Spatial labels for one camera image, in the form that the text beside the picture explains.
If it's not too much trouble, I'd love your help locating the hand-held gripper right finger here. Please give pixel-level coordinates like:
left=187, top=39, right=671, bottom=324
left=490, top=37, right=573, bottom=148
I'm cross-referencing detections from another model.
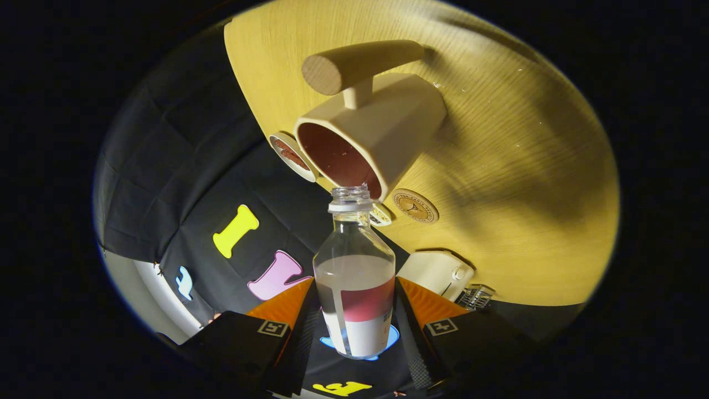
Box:
left=394, top=277, right=538, bottom=395

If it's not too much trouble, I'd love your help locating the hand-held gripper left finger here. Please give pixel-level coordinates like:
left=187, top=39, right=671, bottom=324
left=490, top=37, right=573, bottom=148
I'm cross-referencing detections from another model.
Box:
left=177, top=279, right=328, bottom=397

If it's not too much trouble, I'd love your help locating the clear juice bottle red label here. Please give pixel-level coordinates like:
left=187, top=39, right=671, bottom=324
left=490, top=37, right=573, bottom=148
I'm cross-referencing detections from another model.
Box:
left=313, top=185, right=397, bottom=360

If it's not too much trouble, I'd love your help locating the round wooden coaster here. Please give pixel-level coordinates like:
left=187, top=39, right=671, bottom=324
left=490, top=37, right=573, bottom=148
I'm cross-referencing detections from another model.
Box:
left=392, top=188, right=439, bottom=224

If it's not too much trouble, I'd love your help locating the beige cup wooden handle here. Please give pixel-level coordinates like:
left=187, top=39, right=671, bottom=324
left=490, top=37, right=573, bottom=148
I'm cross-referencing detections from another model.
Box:
left=294, top=40, right=447, bottom=203

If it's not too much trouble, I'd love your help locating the white toaster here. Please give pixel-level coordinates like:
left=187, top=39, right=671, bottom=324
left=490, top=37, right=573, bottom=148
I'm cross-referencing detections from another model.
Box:
left=397, top=250, right=475, bottom=303

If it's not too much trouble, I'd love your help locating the white round plate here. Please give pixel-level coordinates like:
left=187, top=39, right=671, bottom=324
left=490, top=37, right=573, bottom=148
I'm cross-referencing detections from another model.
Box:
left=269, top=131, right=319, bottom=183

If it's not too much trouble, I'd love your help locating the wooden table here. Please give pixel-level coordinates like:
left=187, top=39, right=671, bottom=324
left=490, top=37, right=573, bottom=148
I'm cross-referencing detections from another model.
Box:
left=224, top=0, right=620, bottom=306

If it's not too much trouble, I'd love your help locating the black backdrop cloth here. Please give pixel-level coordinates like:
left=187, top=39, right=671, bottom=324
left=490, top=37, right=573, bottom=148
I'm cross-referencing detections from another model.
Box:
left=94, top=19, right=588, bottom=399

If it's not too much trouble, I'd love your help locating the wire mesh holder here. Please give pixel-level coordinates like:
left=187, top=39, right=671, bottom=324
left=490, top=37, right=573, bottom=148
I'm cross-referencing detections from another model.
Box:
left=456, top=284, right=496, bottom=311

